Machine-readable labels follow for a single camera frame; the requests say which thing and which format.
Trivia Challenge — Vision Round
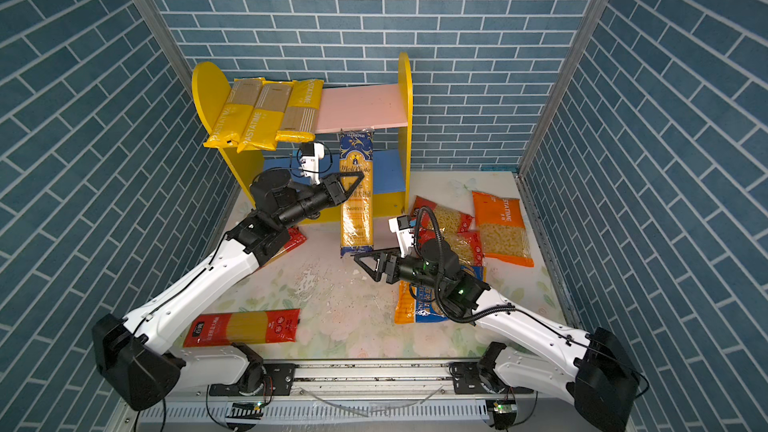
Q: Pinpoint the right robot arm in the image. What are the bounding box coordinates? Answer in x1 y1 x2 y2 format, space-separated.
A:
354 239 643 431

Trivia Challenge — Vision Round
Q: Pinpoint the blue orange shell pasta bag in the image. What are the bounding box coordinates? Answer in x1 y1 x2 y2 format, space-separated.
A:
394 266 485 324

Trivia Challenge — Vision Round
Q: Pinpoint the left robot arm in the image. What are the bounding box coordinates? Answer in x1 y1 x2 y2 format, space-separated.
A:
92 168 365 411

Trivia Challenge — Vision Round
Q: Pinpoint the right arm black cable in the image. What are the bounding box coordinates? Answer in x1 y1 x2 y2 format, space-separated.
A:
413 206 517 324

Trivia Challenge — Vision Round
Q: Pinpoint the red macaroni bag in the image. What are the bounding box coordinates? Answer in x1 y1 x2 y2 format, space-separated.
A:
411 196 473 234
418 230 484 267

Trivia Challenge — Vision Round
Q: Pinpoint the orange macaroni bag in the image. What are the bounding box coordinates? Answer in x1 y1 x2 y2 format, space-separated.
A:
472 191 534 267

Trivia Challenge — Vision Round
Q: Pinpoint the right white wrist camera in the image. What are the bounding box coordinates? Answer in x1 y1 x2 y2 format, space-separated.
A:
388 215 415 258

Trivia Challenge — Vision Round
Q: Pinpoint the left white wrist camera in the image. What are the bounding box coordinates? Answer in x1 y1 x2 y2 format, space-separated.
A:
297 142 326 185

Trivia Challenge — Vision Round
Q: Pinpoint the yellow spaghetti bag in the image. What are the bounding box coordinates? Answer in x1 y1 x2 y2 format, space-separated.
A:
204 78 264 148
276 79 324 143
237 82 293 153

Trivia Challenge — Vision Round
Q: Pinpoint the red macaroni bag lower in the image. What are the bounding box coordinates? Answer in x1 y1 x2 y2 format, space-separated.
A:
418 230 484 267

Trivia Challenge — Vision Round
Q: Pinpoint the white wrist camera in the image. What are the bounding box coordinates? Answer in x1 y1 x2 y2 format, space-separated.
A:
388 215 415 258
297 142 326 185

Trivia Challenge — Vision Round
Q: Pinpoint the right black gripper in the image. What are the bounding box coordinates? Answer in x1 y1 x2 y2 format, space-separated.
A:
357 247 448 295

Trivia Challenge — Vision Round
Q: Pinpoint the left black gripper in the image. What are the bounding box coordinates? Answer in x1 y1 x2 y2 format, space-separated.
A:
274 168 362 231

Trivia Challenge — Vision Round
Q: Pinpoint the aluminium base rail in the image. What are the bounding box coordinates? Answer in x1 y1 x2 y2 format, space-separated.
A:
107 356 631 432

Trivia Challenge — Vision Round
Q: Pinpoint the blue spaghetti bag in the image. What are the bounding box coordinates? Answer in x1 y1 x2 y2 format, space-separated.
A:
339 130 374 256

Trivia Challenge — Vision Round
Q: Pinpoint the red macaroni bag upper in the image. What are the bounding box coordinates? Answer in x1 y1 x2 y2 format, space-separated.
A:
411 196 473 234

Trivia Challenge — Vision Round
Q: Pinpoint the red spaghetti bag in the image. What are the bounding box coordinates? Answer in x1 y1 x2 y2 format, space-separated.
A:
267 227 307 264
183 309 300 348

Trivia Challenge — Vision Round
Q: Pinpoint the yellow shelf with coloured boards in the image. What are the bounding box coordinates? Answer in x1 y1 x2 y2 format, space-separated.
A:
191 52 414 218

